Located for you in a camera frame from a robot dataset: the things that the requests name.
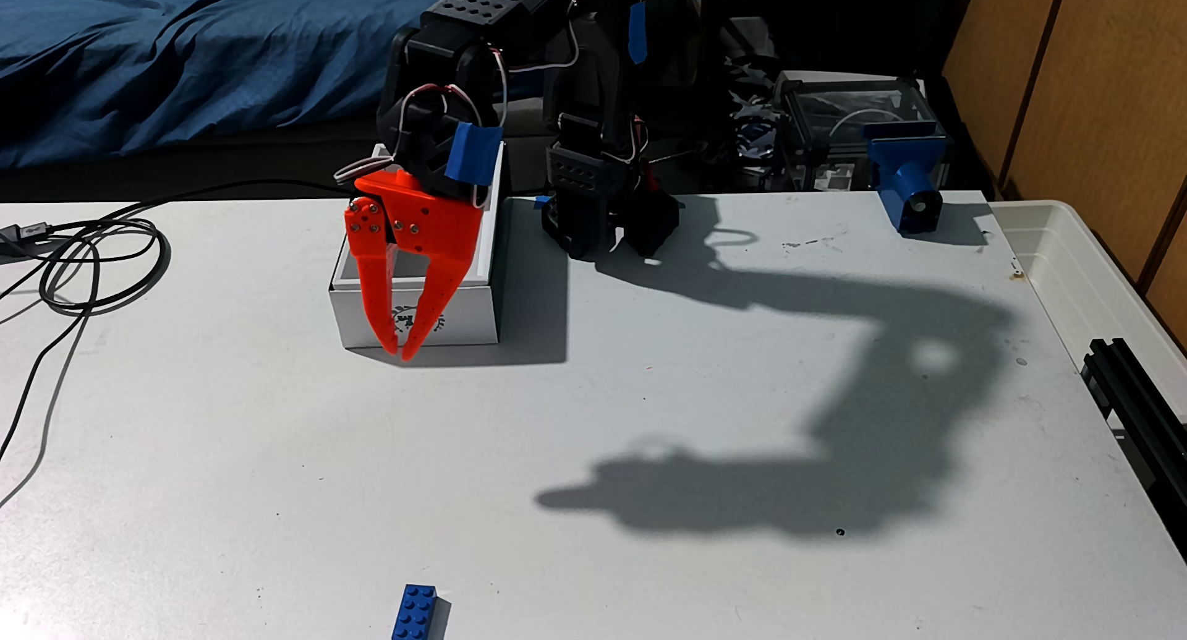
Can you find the white cardboard box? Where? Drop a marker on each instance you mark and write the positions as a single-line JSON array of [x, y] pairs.
[[468, 325]]

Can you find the clear plastic case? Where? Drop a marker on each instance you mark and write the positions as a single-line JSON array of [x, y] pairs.
[[835, 111]]

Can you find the blue toy brick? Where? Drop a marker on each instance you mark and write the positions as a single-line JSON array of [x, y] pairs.
[[414, 612]]

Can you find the grey bed base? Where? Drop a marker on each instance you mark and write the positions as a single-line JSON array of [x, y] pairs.
[[232, 158]]

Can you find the blue printed mount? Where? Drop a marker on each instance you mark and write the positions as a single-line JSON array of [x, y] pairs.
[[904, 172]]

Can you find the black aluminium rail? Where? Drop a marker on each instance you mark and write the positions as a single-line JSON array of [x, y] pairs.
[[1136, 408]]

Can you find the wooden cabinet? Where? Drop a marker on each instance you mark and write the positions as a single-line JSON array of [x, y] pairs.
[[1094, 83]]

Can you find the blue bed sheet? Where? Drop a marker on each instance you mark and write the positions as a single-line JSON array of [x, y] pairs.
[[232, 46]]

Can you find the white plastic bin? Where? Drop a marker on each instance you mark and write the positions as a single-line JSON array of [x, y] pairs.
[[1066, 278]]

